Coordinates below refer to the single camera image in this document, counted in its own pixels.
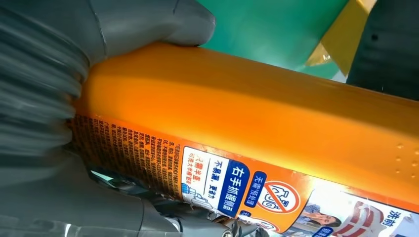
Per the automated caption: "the green table mat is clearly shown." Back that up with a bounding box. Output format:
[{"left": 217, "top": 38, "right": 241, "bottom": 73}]
[{"left": 196, "top": 0, "right": 351, "bottom": 81}]

